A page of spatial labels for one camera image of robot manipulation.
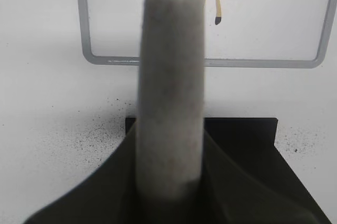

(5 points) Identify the black knife stand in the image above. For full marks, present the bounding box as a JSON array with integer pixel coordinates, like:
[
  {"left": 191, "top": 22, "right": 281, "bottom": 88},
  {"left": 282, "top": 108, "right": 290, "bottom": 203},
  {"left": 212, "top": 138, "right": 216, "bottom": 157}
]
[{"left": 125, "top": 116, "right": 279, "bottom": 151}]

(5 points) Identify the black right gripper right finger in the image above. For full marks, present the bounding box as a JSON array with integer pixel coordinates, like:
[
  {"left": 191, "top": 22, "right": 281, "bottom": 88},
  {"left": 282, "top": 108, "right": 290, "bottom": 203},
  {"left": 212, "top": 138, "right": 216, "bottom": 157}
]
[{"left": 201, "top": 132, "right": 330, "bottom": 223}]

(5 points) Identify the white cutting board grey rim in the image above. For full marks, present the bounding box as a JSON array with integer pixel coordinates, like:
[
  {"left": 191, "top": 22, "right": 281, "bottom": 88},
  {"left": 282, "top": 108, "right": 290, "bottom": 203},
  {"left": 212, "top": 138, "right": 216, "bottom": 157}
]
[{"left": 77, "top": 0, "right": 336, "bottom": 69}]

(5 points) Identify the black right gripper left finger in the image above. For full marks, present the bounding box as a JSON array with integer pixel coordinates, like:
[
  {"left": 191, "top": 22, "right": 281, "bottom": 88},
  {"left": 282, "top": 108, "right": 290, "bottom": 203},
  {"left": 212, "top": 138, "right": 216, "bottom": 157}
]
[{"left": 26, "top": 126, "right": 140, "bottom": 223}]

